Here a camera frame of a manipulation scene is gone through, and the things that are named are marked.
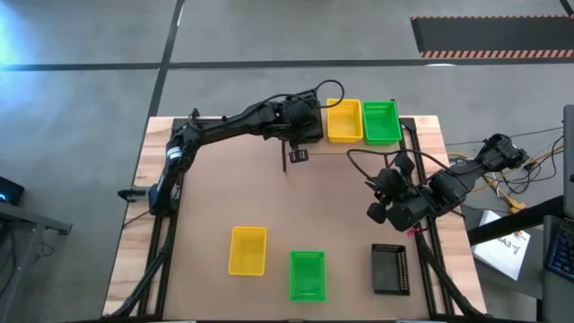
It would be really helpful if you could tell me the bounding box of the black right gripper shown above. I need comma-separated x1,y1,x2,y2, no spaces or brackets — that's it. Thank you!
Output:
363,168,409,205

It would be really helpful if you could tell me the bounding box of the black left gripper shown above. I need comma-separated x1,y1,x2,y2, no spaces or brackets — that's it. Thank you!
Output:
268,96,325,144

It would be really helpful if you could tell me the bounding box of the black plastic basket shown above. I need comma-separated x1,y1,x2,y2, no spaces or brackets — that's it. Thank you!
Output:
370,243,412,296

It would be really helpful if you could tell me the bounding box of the green plastic basket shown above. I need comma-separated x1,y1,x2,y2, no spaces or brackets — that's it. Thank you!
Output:
361,100,404,146
288,249,328,303

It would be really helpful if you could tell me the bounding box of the yellow plastic basket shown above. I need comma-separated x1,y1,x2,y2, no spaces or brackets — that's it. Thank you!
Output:
227,225,268,277
326,98,364,144

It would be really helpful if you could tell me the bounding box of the white paper booklet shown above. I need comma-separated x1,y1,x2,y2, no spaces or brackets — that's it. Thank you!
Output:
471,209,532,282

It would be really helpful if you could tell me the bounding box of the black desk leg bar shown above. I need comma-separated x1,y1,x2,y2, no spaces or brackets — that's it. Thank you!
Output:
465,195,567,247

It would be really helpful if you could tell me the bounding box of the black table clamp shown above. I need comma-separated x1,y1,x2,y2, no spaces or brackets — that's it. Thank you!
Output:
117,186,152,203

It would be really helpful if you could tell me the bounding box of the black floor mat striped edge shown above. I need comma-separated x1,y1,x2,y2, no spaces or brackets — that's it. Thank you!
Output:
410,15,574,60

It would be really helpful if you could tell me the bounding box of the black keyboard with blue keys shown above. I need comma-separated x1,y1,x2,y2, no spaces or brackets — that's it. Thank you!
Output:
544,214,574,284

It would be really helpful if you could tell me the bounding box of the grey panel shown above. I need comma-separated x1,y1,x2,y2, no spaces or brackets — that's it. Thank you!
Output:
562,104,574,221

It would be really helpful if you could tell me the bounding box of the black box with blue light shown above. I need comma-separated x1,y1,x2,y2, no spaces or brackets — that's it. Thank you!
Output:
0,176,26,207

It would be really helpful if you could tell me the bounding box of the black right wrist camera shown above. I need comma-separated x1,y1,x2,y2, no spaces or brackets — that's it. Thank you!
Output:
393,152,417,179

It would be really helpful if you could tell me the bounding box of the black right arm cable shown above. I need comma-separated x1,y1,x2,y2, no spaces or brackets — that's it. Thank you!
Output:
345,148,454,185

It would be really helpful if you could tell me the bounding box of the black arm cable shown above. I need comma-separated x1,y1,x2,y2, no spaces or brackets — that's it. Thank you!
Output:
264,79,346,111
345,148,454,185

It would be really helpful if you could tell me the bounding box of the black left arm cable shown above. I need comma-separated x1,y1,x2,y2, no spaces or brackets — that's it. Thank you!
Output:
264,79,346,111

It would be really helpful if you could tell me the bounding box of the yellow floor cable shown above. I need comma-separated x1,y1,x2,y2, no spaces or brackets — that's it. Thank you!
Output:
448,152,528,214

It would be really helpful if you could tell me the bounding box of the black floor cable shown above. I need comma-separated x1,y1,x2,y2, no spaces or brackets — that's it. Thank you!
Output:
491,134,566,189

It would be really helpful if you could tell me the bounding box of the black aluminium table frame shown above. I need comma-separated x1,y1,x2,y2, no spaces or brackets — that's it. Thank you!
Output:
101,115,488,322

